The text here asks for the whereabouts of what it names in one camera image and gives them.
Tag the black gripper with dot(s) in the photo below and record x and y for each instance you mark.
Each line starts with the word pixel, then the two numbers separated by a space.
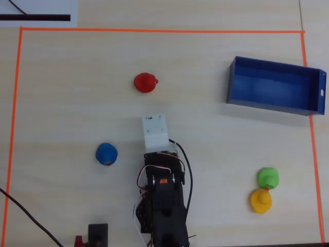
pixel 157 159

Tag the red rubber duck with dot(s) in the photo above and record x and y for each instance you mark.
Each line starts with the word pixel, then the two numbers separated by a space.
pixel 144 83

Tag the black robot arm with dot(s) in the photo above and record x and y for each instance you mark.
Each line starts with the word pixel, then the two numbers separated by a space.
pixel 167 213

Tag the blue rubber duck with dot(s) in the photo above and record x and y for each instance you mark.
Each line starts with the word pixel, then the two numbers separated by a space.
pixel 106 153

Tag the yellow rubber duck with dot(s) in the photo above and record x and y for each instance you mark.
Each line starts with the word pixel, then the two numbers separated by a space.
pixel 260 201

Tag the green rubber duck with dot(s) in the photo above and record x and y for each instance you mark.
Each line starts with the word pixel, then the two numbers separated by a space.
pixel 268 177

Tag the blue plastic box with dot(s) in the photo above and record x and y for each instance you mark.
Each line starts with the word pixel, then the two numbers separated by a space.
pixel 275 86

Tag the red clamp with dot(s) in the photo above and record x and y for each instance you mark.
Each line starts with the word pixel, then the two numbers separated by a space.
pixel 79 242

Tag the orange tape strip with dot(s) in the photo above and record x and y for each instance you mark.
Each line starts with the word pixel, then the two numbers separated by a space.
pixel 12 136
pixel 312 136
pixel 162 31

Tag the white paper with black bar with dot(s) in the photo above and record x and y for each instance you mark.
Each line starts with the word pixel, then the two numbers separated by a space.
pixel 38 11

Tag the black camera stand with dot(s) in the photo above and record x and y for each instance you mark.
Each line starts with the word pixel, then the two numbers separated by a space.
pixel 98 234

